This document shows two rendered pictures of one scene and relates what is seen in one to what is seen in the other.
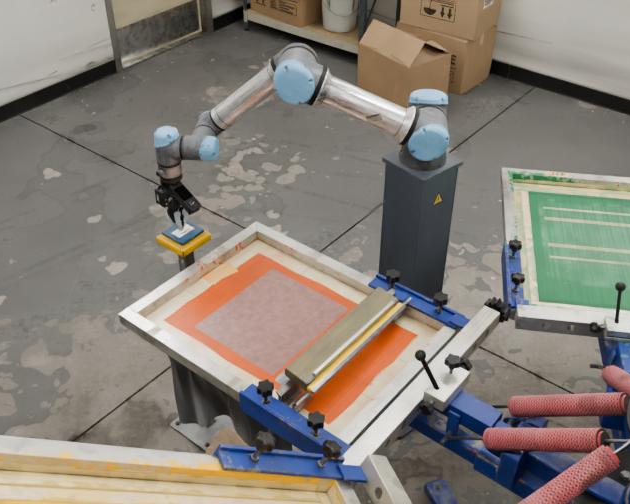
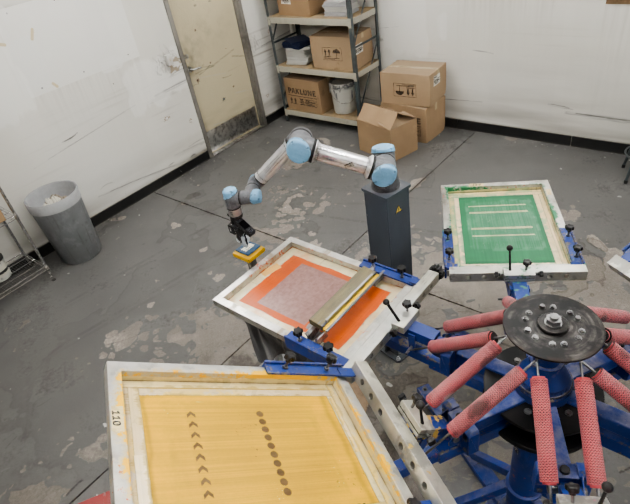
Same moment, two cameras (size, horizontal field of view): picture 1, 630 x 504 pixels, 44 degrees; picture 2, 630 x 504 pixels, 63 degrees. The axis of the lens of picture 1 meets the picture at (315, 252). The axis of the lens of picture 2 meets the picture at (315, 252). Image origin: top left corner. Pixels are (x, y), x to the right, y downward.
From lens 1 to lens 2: 0.29 m
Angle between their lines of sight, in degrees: 5
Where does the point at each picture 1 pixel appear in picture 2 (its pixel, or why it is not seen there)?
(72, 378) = (197, 346)
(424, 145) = (381, 177)
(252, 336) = (291, 304)
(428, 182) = (390, 199)
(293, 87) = (298, 153)
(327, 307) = (335, 282)
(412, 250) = (387, 242)
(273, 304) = (303, 284)
